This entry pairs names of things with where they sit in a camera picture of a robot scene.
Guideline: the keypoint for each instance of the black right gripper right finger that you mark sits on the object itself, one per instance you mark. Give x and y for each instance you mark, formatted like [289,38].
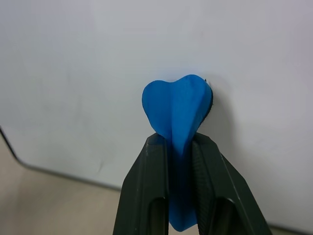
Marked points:
[220,186]

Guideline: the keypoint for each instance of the white whiteboard with dark frame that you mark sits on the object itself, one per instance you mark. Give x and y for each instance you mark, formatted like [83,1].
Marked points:
[97,73]

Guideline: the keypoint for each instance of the blue flexible piece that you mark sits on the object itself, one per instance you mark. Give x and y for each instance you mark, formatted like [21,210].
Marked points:
[176,107]

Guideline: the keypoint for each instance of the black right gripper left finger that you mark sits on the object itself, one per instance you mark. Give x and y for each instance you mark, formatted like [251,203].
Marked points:
[141,181]

